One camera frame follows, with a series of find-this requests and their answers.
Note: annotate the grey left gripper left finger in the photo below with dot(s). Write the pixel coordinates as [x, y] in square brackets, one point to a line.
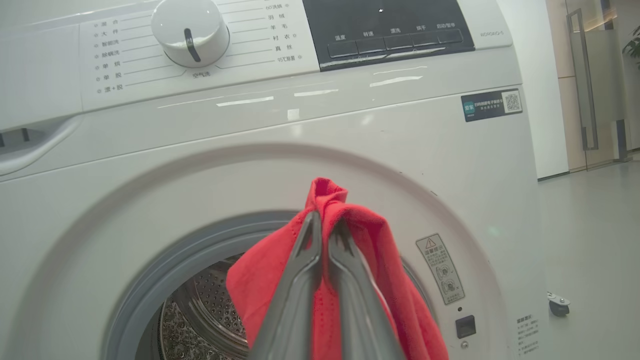
[292, 300]

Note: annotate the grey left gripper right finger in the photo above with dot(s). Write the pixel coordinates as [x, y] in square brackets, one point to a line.
[362, 310]

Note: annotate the red cloth garment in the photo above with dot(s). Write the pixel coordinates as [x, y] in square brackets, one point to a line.
[260, 280]

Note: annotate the stainless steel washing machine drum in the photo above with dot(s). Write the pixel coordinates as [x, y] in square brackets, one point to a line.
[205, 315]

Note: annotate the white front-load washing machine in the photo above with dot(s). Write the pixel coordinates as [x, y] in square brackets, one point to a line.
[200, 165]

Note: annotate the grey warning sticker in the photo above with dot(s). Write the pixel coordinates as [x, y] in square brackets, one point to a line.
[440, 270]

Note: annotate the printed text notice label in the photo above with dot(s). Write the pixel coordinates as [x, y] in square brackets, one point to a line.
[528, 335]

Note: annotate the dark QR code sticker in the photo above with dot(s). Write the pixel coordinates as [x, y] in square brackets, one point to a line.
[490, 105]

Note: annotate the black control display panel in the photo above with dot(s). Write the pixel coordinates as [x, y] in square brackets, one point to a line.
[385, 20]

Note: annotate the white program dial knob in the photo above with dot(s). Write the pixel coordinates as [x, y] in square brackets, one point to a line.
[190, 25]

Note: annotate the white detergent drawer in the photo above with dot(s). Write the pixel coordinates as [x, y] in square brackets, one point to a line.
[40, 75]

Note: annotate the green potted plant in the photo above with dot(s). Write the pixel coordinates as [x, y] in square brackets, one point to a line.
[634, 47]

